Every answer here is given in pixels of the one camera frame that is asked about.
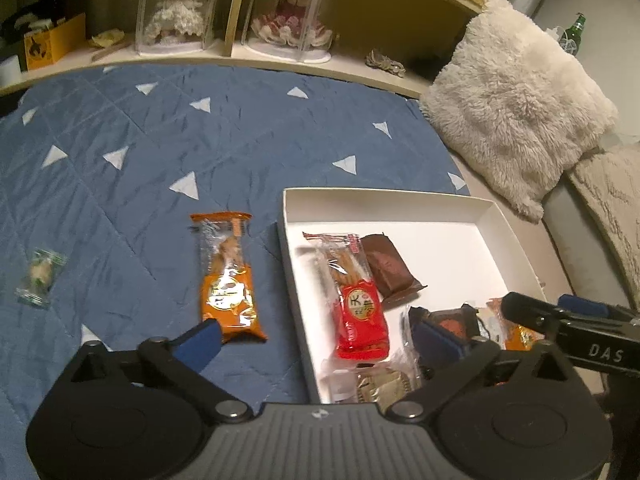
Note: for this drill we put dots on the beige crumpled paper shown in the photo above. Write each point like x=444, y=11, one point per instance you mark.
x=107, y=38

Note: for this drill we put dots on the small dried flower bunch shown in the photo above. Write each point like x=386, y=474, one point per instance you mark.
x=385, y=62

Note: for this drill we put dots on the pink dress doll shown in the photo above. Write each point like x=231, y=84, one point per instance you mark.
x=292, y=20

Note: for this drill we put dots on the red biscuit packet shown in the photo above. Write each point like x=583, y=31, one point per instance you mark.
x=360, y=320

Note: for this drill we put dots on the green glass bottle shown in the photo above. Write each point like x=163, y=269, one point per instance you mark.
x=575, y=35

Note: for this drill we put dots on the yellow cardboard box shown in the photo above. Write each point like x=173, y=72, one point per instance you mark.
x=52, y=42

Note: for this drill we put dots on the pale foil snack packet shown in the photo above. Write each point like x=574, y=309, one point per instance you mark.
x=385, y=385

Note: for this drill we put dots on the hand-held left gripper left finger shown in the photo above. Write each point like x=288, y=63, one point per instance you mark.
x=200, y=347

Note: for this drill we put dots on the green white wrapped candy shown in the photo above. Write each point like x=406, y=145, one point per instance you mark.
x=40, y=275

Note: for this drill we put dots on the dark packet with red circle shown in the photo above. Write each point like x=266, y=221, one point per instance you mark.
x=452, y=317

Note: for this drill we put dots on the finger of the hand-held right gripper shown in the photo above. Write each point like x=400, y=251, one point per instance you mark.
x=525, y=307
x=585, y=306

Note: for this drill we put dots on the orange biscuit packet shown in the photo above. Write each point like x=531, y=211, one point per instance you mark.
x=230, y=290
x=520, y=337

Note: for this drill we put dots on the wooden shelf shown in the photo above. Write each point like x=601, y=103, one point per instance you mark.
x=380, y=25

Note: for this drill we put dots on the clear acrylic display case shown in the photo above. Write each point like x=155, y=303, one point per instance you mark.
x=320, y=10
x=145, y=10

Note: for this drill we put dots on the blue quilted blanket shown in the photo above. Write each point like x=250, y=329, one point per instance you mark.
x=125, y=210

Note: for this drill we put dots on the brown chocolate cake packet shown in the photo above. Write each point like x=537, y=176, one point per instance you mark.
x=390, y=270

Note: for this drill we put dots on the white roll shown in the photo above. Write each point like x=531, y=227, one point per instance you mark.
x=10, y=72

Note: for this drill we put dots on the fluffy cream pillow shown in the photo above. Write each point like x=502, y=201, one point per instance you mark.
x=515, y=100

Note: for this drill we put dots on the white cardboard box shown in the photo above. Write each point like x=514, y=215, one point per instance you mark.
x=400, y=220

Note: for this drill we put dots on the white dress doll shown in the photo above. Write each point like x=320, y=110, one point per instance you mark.
x=177, y=15

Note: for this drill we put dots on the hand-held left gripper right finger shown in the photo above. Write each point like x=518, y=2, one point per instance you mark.
x=440, y=342

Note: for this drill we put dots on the beige knitted cushion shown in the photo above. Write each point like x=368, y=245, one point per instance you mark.
x=615, y=200

